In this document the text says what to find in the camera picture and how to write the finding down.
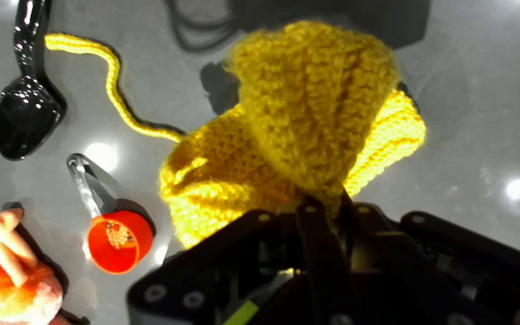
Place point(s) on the orange white plush toy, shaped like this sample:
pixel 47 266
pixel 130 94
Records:
pixel 29 289

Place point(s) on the yellow knitted cloth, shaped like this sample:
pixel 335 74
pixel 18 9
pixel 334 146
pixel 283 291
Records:
pixel 319 114

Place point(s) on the small orange measuring cup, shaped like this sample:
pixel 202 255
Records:
pixel 117 239

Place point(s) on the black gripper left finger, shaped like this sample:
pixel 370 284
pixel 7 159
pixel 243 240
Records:
pixel 202 284

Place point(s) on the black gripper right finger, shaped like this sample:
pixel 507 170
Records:
pixel 442 271

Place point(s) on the black plastic spoon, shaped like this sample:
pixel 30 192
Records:
pixel 30 107

